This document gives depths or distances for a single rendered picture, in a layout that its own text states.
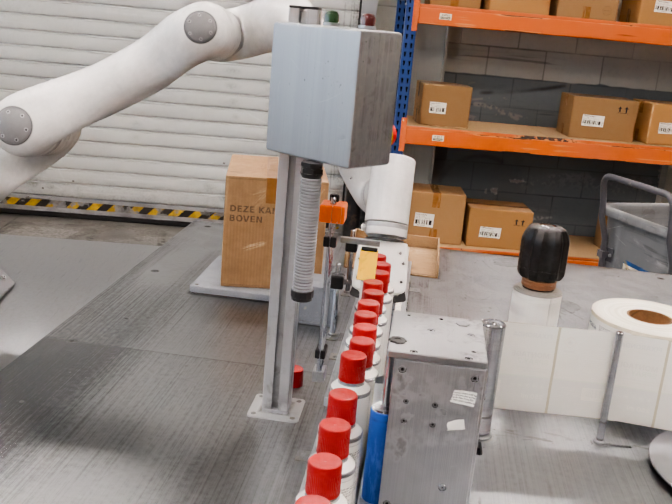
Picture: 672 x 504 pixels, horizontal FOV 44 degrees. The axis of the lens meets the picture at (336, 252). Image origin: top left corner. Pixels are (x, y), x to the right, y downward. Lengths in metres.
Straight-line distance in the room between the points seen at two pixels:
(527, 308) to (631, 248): 2.31
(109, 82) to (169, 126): 4.16
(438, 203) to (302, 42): 4.04
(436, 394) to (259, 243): 1.10
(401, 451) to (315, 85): 0.53
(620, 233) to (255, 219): 2.17
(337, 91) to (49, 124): 0.65
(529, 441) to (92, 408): 0.71
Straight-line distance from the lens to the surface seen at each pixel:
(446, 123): 5.13
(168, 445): 1.34
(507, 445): 1.33
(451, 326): 1.01
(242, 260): 1.98
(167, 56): 1.57
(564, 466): 1.31
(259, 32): 1.61
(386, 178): 1.56
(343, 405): 0.93
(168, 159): 5.82
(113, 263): 2.22
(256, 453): 1.33
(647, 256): 3.67
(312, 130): 1.20
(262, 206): 1.94
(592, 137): 5.38
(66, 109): 1.63
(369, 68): 1.16
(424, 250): 2.53
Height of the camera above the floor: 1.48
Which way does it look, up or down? 16 degrees down
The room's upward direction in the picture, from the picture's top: 5 degrees clockwise
